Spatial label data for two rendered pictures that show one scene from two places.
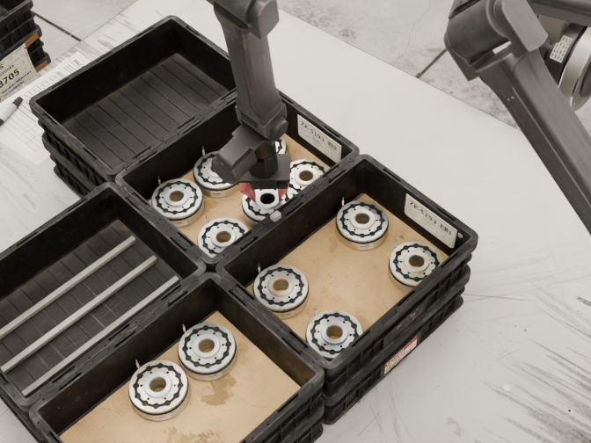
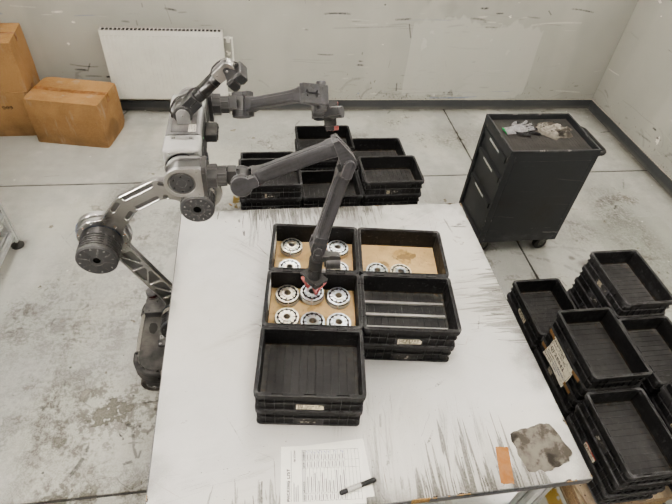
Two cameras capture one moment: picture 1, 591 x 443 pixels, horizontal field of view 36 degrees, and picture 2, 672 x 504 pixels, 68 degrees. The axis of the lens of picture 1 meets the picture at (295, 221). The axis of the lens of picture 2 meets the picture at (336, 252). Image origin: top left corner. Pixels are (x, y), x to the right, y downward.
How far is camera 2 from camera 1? 2.41 m
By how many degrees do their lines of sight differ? 78
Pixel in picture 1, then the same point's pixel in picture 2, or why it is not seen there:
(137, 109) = (309, 387)
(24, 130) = (353, 469)
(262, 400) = (372, 254)
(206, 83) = (267, 374)
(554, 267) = (236, 245)
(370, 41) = not seen: outside the picture
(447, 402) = not seen: hidden behind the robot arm
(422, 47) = not seen: outside the picture
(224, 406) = (384, 260)
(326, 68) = (188, 375)
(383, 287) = (306, 253)
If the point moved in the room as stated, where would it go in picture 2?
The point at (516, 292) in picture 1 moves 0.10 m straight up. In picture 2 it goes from (256, 248) to (256, 234)
